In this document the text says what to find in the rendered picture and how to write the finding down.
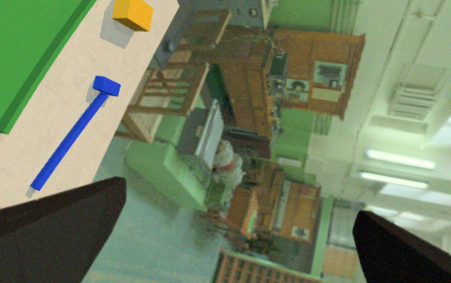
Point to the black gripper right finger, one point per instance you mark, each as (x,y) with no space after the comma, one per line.
(390,254)

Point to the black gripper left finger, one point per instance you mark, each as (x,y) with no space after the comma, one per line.
(56,239)

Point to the orange block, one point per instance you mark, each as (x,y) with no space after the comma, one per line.
(135,14)

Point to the green putting mat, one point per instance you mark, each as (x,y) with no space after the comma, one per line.
(27,27)

